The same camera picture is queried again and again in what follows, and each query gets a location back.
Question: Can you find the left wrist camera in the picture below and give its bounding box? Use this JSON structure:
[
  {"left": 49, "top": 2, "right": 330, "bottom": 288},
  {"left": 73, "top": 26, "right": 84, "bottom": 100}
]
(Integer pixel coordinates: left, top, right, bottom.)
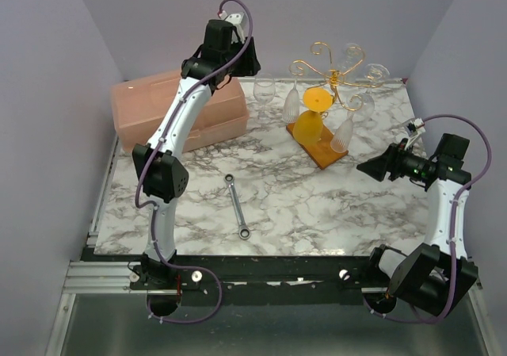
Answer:
[{"left": 219, "top": 10, "right": 248, "bottom": 39}]

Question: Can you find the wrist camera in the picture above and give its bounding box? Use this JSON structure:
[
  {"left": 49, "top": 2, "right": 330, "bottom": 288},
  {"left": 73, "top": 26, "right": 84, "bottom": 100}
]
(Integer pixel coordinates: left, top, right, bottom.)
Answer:
[
  {"left": 219, "top": 10, "right": 248, "bottom": 39},
  {"left": 402, "top": 118, "right": 425, "bottom": 150}
]

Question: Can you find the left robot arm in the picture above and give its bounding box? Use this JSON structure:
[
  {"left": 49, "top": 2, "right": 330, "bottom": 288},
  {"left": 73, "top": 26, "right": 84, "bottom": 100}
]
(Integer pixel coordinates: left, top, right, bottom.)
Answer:
[{"left": 132, "top": 13, "right": 261, "bottom": 289}]

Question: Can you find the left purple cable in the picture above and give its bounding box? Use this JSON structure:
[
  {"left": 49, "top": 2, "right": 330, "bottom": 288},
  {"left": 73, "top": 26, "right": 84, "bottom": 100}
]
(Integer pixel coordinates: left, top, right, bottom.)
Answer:
[{"left": 134, "top": 0, "right": 223, "bottom": 325}]

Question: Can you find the silver ratchet wrench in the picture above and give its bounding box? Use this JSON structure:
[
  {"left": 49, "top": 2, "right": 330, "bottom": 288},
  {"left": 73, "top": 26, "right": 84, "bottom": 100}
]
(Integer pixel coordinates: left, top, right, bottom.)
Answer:
[{"left": 224, "top": 174, "right": 251, "bottom": 240}]

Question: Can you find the yellow plastic wine glass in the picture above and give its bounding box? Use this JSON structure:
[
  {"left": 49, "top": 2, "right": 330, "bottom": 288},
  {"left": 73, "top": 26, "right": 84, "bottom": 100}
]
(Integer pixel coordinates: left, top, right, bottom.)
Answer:
[{"left": 292, "top": 87, "right": 333, "bottom": 146}]

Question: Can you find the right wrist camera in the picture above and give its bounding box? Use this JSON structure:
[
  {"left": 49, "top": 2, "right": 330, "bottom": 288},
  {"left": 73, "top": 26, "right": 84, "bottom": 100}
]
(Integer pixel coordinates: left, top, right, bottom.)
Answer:
[{"left": 402, "top": 118, "right": 425, "bottom": 150}]

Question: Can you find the short clear goblet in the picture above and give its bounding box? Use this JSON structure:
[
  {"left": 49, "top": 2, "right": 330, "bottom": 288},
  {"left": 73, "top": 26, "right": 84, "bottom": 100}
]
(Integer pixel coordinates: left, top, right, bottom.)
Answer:
[{"left": 338, "top": 43, "right": 365, "bottom": 75}]

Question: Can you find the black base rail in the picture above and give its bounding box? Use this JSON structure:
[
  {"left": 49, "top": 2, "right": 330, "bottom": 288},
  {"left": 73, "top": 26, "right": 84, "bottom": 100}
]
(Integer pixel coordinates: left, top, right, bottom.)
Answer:
[{"left": 130, "top": 247, "right": 417, "bottom": 308}]

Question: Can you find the clear wine glass back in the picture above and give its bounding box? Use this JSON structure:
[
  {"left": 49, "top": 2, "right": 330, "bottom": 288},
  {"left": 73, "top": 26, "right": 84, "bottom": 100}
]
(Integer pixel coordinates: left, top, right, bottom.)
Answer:
[{"left": 253, "top": 73, "right": 276, "bottom": 123}]

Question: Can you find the gold wire glass rack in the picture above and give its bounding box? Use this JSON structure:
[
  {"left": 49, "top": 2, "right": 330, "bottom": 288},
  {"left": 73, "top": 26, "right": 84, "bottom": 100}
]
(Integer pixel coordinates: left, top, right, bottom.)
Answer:
[{"left": 285, "top": 41, "right": 368, "bottom": 170}]

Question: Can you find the clear wine glass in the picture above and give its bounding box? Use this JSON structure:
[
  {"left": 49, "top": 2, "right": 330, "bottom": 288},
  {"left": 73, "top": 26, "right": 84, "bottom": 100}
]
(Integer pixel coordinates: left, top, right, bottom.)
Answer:
[
  {"left": 253, "top": 73, "right": 276, "bottom": 123},
  {"left": 350, "top": 63, "right": 390, "bottom": 124}
]

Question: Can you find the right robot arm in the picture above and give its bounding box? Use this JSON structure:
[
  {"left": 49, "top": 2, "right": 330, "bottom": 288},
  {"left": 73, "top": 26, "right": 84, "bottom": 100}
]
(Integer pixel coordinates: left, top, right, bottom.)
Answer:
[{"left": 356, "top": 133, "right": 478, "bottom": 316}]

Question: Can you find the pink plastic storage box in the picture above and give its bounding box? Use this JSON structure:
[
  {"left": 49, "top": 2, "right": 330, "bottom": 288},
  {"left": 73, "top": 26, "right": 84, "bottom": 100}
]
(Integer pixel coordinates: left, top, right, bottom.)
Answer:
[{"left": 111, "top": 70, "right": 250, "bottom": 153}]

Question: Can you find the ribbed clear champagne flute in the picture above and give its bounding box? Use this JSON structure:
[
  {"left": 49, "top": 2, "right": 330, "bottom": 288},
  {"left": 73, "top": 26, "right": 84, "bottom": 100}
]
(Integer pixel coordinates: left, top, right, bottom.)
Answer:
[{"left": 282, "top": 80, "right": 300, "bottom": 124}]

